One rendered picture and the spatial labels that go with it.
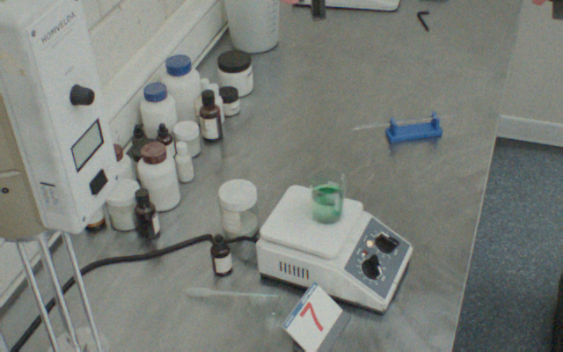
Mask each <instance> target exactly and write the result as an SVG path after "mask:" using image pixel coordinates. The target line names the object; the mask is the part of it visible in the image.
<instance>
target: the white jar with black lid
mask: <svg viewBox="0 0 563 352"><path fill-rule="evenodd" d="M217 70H218V79H219V87H220V88H222V87H224V86H233V87H235V88H237V89H238V96H239V97H243V96H245V95H247V94H248V93H250V92H251V91H252V65H251V57H250V55H249V54H247V53H246V52H245V51H241V50H231V51H226V52H224V53H222V54H220V55H219V56H218V57H217Z"/></svg>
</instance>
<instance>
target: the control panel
mask: <svg viewBox="0 0 563 352"><path fill-rule="evenodd" d="M380 232H385V233H386V234H388V235H389V236H391V237H393V238H395V239H396V240H397V241H398V242H399V246H397V247H396V248H395V249H394V250H393V252H392V253H382V252H381V251H379V250H378V248H377V246H376V244H375V238H376V236H377V235H378V234H379V233H380ZM368 241H370V242H371V243H372V246H369V245H368V244H367V242H368ZM409 247H410V245H408V244H407V243H406V242H405V241H404V240H403V239H401V238H400V237H398V236H397V235H396V234H394V233H393V232H392V231H390V230H388V229H387V228H386V227H384V226H383V225H382V224H380V223H379V222H378V221H377V220H376V219H374V218H373V217H371V219H370V220H369V222H368V224H367V226H366V227H365V229H364V231H363V233H362V235H361V237H360V238H359V240H358V242H357V244H356V246H355V248H354V250H353V252H352V253H351V255H350V257H349V259H348V260H347V263H346V265H345V267H344V268H343V269H344V270H345V271H346V272H347V273H349V274H350V275H351V276H353V277H354V278H355V279H356V280H358V281H359V282H361V283H362V284H363V285H365V286H366V287H367V288H369V289H370V290H372V291H373V292H375V293H376V294H377V295H379V296H380V297H381V298H382V299H384V300H385V299H386V297H387V295H388V293H389V291H390V288H391V286H392V284H393V282H394V280H395V277H396V275H397V273H398V271H399V269H400V267H401V264H402V262H403V260H404V258H405V257H406V253H407V251H408V249H409ZM363 250H365V251H367V253H368V254H367V255H364V254H363V253H362V251H363ZM373 254H375V255H376V256H377V258H378V260H379V263H380V266H381V269H382V271H383V274H382V276H381V277H380V278H379V279H377V280H370V279H369V278H368V277H367V276H366V275H365V274H364V273H363V272H362V263H363V262H364V261H365V260H367V259H368V258H369V257H370V256H371V255H373Z"/></svg>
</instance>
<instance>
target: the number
mask: <svg viewBox="0 0 563 352"><path fill-rule="evenodd" d="M338 310H339V309H338V308H337V307H336V306H335V305H334V303H333V302H332V301H331V300H330V299H329V298H328V297H327V296H326V295H325V294H324V293H323V292H322V291H321V290H320V289H319V288H318V287H317V288H316V289H315V290H314V291H313V293H312V294H311V296H310V297H309V299H308V300H307V302H306V303H305V304H304V306H303V308H302V309H301V310H300V312H299V313H298V314H297V315H296V317H295V318H294V320H293V321H292V323H291V324H290V325H289V327H288V330H289V331H290V332H291V333H292V334H293V335H295V337H296V338H297V339H298V340H299V341H300V342H301V343H302V344H303V345H304V346H305V347H306V348H307V349H308V350H309V351H310V352H311V350H312V348H313V347H314V345H315V344H316V342H317V341H318V339H319V337H320V336H321V334H322V333H323V332H324V331H325V329H326V327H327V326H328V324H329V323H330V321H331V320H332V318H333V316H334V315H335V313H336V312H337V311H338Z"/></svg>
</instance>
